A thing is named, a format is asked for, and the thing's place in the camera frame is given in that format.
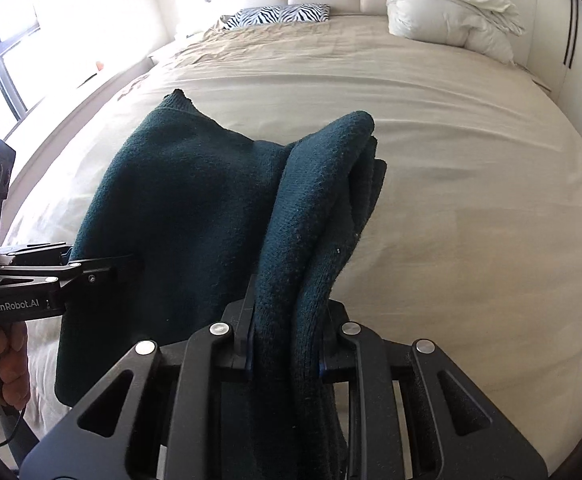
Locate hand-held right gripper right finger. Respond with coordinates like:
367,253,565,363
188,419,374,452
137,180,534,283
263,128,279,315
316,300,549,480

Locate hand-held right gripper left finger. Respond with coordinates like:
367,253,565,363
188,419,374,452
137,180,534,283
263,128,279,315
18,272,262,480

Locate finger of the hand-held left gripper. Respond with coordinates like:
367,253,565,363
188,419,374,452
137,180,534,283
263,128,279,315
0,255,134,292
8,242,83,267

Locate dark teal knit sweater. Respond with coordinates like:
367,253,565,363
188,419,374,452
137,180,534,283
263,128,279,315
54,89,389,480

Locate person's left hand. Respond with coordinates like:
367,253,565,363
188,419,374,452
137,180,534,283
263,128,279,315
0,320,29,408

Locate bed with beige sheet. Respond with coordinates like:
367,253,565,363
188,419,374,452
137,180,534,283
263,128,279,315
8,12,582,471

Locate zebra print pillow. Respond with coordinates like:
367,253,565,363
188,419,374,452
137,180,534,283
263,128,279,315
216,4,331,31

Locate white pillows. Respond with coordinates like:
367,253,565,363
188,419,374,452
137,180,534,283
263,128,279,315
381,0,526,66

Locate thin black cable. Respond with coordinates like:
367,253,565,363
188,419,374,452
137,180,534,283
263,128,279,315
0,406,26,447

